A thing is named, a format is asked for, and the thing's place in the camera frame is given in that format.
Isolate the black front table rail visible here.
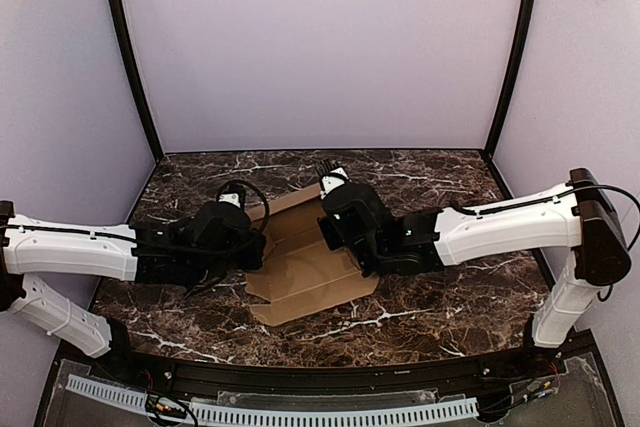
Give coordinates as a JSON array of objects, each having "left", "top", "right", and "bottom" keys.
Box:
[{"left": 59, "top": 338, "right": 576, "bottom": 397}]

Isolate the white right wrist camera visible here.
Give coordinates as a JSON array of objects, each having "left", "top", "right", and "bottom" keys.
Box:
[{"left": 316, "top": 159, "right": 349, "bottom": 199}]

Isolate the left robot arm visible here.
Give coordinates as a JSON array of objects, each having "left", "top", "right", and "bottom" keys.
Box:
[{"left": 1, "top": 194, "right": 266, "bottom": 358}]

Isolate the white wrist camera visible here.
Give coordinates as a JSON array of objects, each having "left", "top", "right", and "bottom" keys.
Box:
[
  {"left": 316, "top": 159, "right": 349, "bottom": 199},
  {"left": 216, "top": 182, "right": 246, "bottom": 210}
]

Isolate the black left frame post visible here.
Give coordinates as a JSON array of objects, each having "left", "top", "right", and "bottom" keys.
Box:
[{"left": 108, "top": 0, "right": 164, "bottom": 163}]

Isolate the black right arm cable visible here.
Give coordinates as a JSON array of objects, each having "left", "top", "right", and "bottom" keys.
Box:
[{"left": 569, "top": 181, "right": 640, "bottom": 248}]

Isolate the black right frame post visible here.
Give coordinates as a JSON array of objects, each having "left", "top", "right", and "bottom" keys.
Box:
[{"left": 484, "top": 0, "right": 535, "bottom": 158}]

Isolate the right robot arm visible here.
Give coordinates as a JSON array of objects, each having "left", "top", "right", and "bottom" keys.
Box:
[{"left": 318, "top": 162, "right": 634, "bottom": 349}]

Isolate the black frame post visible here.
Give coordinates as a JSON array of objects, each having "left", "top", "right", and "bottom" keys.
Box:
[
  {"left": 108, "top": 0, "right": 164, "bottom": 163},
  {"left": 484, "top": 0, "right": 535, "bottom": 158}
]

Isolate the white slotted cable duct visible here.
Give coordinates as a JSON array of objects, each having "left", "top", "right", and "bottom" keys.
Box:
[{"left": 65, "top": 374, "right": 479, "bottom": 426}]

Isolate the brown cardboard box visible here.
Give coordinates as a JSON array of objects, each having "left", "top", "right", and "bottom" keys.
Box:
[{"left": 245, "top": 184, "right": 379, "bottom": 326}]

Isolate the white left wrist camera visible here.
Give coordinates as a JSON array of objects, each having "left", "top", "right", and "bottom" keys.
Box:
[{"left": 216, "top": 182, "right": 246, "bottom": 210}]

